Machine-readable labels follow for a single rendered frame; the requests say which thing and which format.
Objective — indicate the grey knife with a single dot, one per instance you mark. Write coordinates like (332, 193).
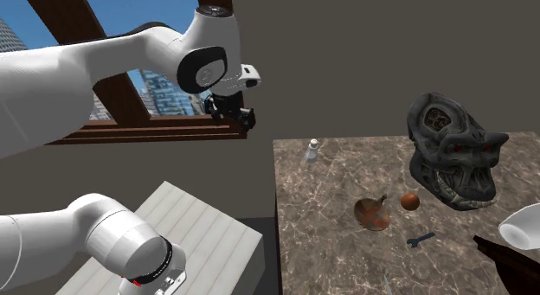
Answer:
(387, 286)

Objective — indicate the white salt shaker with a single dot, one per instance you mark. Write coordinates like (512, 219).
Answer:
(311, 152)

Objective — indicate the brown framed window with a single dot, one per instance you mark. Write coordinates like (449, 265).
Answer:
(126, 104)

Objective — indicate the grey robot skull figure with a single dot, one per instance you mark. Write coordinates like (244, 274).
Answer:
(451, 159)

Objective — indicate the orange ball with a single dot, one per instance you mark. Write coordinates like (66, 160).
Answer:
(409, 202)

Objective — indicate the blue wrench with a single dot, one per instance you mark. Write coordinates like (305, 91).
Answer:
(420, 239)

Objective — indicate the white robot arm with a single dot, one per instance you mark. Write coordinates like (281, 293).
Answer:
(46, 87)

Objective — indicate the rusty brown bowl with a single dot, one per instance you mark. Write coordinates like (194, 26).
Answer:
(372, 215)

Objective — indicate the dark brown wooden object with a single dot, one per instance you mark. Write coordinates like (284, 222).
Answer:
(512, 264)

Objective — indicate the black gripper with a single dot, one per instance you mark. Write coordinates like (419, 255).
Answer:
(230, 106)

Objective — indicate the white planked robot stand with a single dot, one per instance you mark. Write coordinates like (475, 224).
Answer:
(211, 239)

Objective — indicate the white cup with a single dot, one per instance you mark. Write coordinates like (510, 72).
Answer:
(521, 228)

